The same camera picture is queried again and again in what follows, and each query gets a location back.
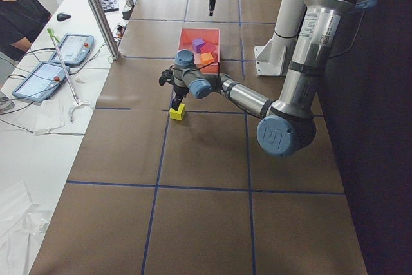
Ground red foam block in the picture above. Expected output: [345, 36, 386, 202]
[200, 43, 216, 53]

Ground white crumpled cloth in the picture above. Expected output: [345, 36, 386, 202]
[1, 181, 53, 274]

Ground person in black shirt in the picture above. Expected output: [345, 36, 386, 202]
[1, 0, 52, 61]

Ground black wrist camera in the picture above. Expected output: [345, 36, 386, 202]
[158, 68, 174, 86]

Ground far teach pendant tablet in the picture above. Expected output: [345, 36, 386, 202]
[53, 33, 94, 66]

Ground purple foam block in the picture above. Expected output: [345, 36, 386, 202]
[192, 38, 205, 53]

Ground yellow foam block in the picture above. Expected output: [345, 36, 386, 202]
[169, 104, 185, 121]

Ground black computer mouse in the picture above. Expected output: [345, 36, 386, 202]
[56, 12, 71, 22]

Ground near teach pendant tablet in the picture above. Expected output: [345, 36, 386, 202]
[12, 62, 66, 102]

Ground aluminium frame post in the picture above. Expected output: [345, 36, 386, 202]
[88, 0, 120, 61]

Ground grabber reacher stick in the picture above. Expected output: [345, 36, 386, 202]
[46, 28, 94, 123]

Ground white paper sheet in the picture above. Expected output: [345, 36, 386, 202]
[33, 99, 65, 135]

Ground teach pendant tablet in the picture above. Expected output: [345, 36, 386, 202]
[53, 33, 94, 66]
[12, 62, 66, 102]

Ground pink plastic bin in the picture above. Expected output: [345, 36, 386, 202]
[178, 28, 220, 73]

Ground orange foam block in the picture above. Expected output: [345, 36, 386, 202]
[200, 52, 215, 64]

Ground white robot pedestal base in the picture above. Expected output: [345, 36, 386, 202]
[254, 0, 306, 76]

